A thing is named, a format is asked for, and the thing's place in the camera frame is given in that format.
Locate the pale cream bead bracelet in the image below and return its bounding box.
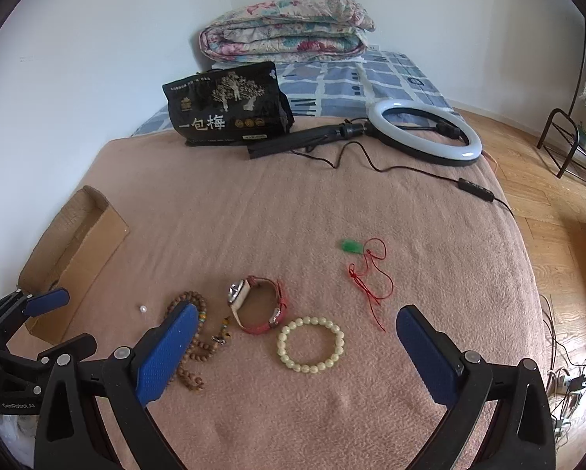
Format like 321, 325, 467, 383
276, 316, 345, 372

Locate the white ring light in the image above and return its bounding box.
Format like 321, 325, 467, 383
366, 98, 483, 166

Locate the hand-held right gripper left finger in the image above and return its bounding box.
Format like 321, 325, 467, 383
34, 302, 200, 470

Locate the cardboard box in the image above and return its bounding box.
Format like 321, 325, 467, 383
17, 186, 130, 346

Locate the black metal rack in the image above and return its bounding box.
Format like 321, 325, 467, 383
537, 17, 586, 187

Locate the brown wooden bead string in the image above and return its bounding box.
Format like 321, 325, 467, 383
165, 290, 233, 393

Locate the peach fleece blanket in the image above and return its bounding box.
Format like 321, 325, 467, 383
0, 122, 551, 470

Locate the black snack bag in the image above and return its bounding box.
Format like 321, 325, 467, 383
162, 61, 295, 148

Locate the folded floral quilt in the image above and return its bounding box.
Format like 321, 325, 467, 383
199, 0, 376, 65

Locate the black folded tripod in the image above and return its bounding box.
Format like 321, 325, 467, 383
248, 120, 372, 160

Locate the black cable with inline remote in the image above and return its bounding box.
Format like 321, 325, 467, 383
303, 141, 516, 216

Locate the power strip with cables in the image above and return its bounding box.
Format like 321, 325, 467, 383
538, 294, 586, 451

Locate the green pendant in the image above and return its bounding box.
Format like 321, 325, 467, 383
341, 237, 394, 333

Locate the white lace cloth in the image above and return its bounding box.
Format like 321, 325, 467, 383
0, 414, 36, 466

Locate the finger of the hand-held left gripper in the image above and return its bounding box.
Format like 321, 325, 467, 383
0, 288, 71, 353
0, 333, 98, 393

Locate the blue checked bedsheet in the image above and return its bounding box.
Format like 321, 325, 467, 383
129, 49, 463, 138

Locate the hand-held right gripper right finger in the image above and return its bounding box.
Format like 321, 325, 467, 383
396, 305, 557, 470

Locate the white folded cloth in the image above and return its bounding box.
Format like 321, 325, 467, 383
209, 44, 383, 71

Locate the red strap wristwatch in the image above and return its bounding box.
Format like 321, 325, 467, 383
227, 275, 291, 334

